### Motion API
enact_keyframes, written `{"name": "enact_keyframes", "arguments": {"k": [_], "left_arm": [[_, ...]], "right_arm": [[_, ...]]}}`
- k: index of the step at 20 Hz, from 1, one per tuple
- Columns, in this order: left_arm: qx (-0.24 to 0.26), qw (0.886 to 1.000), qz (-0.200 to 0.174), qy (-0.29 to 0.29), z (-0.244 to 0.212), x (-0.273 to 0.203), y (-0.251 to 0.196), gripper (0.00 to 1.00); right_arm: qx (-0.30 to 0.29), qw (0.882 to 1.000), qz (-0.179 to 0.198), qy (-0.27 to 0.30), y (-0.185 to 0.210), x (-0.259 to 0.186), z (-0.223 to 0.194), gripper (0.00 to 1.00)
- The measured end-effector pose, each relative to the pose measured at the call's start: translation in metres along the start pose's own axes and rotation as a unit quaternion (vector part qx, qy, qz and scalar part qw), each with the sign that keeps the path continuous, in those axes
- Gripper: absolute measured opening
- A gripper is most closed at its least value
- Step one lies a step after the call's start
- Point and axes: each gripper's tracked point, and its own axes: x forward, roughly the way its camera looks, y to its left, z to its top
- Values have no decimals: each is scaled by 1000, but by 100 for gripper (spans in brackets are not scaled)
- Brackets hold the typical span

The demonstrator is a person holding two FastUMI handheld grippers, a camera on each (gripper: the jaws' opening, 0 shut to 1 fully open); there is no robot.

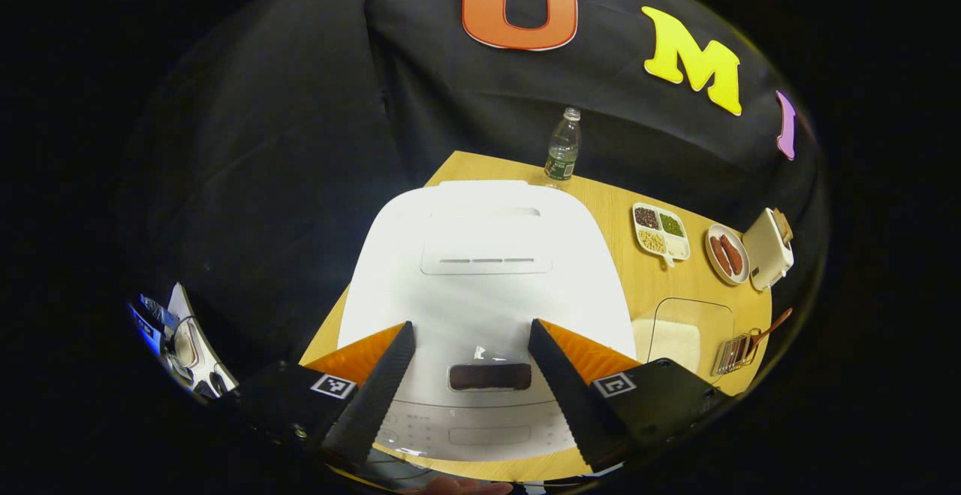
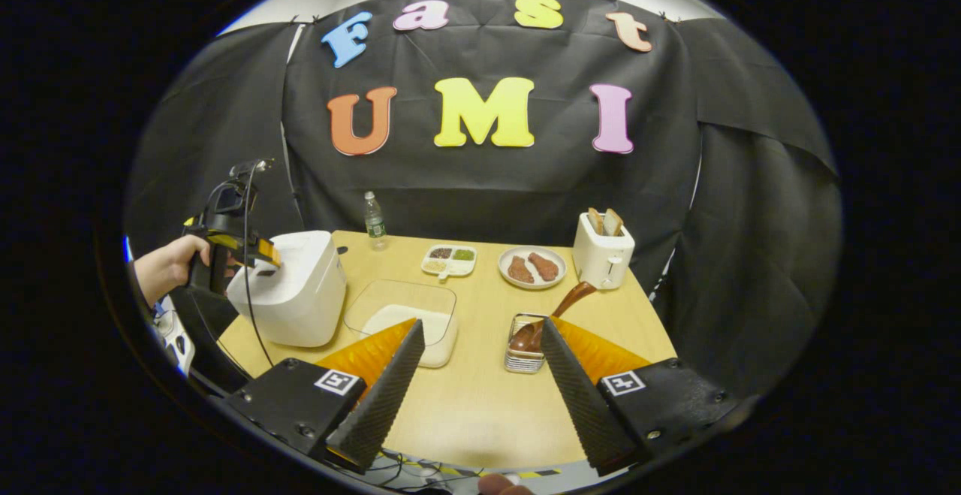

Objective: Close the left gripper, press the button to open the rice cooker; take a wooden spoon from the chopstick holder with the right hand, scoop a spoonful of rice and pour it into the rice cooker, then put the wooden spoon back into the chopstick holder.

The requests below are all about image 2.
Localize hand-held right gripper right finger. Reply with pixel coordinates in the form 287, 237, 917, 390
540, 316, 752, 478

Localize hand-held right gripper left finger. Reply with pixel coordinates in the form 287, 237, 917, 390
221, 318, 426, 475

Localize white rice cooker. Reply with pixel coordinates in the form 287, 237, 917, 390
227, 231, 348, 349

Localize metal wire chopstick holder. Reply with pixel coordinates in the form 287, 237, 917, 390
505, 312, 550, 374

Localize brown wooden spoon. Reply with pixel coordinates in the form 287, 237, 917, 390
509, 281, 598, 354

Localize yellow black hazard tape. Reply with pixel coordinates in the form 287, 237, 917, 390
405, 460, 562, 479

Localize clear plastic box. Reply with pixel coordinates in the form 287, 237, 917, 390
344, 279, 459, 370

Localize white round plate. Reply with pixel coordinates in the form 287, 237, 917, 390
499, 246, 568, 291

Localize clear plastic water bottle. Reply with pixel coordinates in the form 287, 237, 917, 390
364, 192, 389, 252

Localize white toaster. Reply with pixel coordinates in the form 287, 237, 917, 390
573, 213, 637, 291

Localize white divided bean dish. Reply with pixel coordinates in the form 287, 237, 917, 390
420, 244, 478, 282

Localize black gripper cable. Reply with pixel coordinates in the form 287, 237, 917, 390
240, 172, 276, 369

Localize black floor cables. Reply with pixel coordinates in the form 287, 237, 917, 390
374, 450, 483, 493

